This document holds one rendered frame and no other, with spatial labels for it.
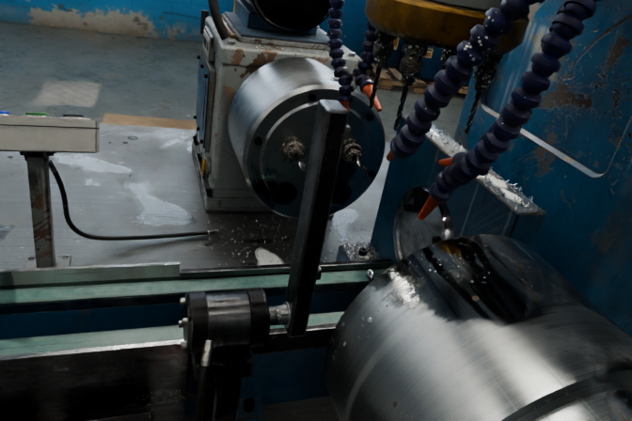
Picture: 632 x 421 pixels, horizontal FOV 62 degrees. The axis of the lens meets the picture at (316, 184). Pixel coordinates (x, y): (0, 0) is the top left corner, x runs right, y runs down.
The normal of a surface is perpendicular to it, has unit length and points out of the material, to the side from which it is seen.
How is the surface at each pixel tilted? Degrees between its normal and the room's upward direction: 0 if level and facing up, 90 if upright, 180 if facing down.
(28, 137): 67
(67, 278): 45
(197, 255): 0
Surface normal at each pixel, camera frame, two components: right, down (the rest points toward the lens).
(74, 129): 0.33, 0.09
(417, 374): -0.68, -0.52
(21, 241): 0.16, -0.88
